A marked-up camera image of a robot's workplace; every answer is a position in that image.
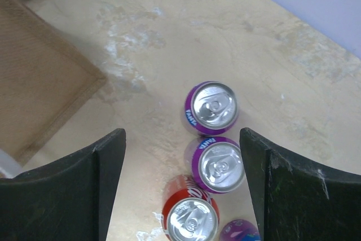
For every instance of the purple soda can right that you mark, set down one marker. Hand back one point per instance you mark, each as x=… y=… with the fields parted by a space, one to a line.
x=239 y=230

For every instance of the purple soda can far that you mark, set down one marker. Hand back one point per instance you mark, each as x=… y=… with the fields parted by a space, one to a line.
x=210 y=108

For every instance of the brown canvas tote bag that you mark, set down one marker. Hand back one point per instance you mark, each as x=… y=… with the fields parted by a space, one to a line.
x=45 y=80

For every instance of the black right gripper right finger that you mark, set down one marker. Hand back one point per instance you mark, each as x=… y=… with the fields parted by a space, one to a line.
x=296 y=198

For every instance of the red cola can middle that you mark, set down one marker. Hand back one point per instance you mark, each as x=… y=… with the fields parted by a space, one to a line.
x=188 y=212

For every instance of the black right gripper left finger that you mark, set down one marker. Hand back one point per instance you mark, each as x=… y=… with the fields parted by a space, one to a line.
x=68 y=199

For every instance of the purple soda can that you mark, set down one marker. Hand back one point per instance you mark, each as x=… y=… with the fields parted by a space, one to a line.
x=239 y=230
x=210 y=108
x=215 y=164

